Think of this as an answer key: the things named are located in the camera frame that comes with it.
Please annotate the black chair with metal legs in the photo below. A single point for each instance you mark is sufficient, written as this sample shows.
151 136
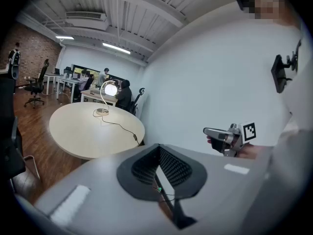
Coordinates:
7 131

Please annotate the person's head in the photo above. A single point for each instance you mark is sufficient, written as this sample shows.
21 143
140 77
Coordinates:
269 1

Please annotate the dark framed window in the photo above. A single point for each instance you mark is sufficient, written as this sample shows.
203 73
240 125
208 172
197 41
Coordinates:
94 72

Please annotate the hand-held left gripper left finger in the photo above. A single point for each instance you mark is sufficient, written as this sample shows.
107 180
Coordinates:
110 204

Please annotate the black office chair with headrest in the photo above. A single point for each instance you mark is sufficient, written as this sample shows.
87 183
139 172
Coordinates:
36 87
137 99

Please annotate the person's white shirt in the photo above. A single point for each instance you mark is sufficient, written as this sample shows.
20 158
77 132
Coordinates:
303 101

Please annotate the long ceiling light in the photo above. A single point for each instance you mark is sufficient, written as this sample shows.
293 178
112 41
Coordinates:
116 48
64 37

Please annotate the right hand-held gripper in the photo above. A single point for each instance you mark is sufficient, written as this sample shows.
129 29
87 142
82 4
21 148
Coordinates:
248 131

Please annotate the globe lamp with gold stand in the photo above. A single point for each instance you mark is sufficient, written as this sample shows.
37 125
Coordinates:
110 89

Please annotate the white hanging ceiling pipe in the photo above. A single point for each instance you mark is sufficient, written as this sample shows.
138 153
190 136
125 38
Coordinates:
118 11

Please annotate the white office desk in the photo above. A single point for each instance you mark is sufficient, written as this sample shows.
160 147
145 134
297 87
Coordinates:
95 95
52 75
69 81

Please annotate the round beige table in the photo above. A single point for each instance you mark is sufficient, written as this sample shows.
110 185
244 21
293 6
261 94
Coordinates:
80 131

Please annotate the black box on mount arm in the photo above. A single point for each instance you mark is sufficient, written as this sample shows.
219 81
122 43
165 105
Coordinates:
278 72

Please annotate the person's right hand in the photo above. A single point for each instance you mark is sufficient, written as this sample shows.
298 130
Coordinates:
249 151

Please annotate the white ceiling air conditioner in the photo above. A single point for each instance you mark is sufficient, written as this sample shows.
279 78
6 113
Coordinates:
85 18

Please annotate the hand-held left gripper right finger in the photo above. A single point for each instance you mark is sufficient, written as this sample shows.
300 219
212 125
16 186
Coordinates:
220 192

